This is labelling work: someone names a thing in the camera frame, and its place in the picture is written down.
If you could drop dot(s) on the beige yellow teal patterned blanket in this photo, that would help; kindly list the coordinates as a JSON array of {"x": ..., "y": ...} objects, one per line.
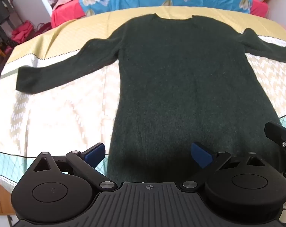
[{"x": 58, "y": 113}]

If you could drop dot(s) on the dark green knit sweater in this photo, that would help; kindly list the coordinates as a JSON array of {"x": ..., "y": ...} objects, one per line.
[{"x": 180, "y": 94}]

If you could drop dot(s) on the red bedsheet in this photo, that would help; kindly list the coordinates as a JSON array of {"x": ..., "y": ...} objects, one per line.
[{"x": 67, "y": 14}]

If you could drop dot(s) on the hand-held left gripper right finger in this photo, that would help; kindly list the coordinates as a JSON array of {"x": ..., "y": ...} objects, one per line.
[{"x": 199, "y": 155}]

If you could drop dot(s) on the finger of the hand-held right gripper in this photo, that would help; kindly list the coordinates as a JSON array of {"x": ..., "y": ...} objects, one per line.
[{"x": 275, "y": 132}]

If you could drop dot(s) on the wooden furniture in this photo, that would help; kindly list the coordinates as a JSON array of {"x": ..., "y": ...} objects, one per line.
[{"x": 1, "y": 198}]

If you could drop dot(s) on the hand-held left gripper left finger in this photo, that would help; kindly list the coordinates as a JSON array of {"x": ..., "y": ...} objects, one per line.
[{"x": 95, "y": 155}]

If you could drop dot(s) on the red clothes pile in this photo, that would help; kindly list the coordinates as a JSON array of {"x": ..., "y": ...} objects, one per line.
[{"x": 22, "y": 32}]

